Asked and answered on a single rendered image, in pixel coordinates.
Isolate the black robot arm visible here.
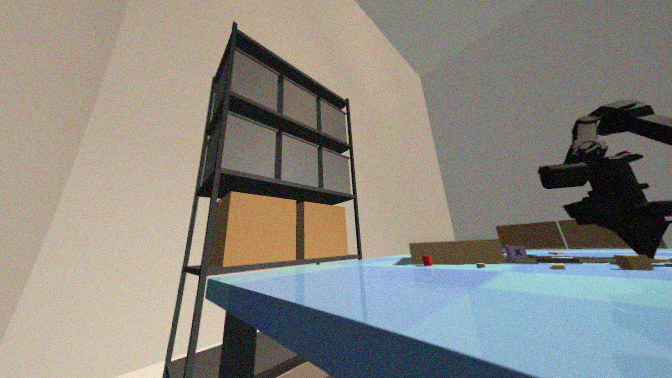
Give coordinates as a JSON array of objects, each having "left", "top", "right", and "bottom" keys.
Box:
[{"left": 537, "top": 99, "right": 672, "bottom": 219}]

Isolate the purple cube with black x marks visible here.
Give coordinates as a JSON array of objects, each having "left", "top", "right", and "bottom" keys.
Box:
[{"left": 504, "top": 245, "right": 528, "bottom": 259}]

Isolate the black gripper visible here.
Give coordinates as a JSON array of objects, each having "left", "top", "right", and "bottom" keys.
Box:
[{"left": 575, "top": 180, "right": 672, "bottom": 258}]

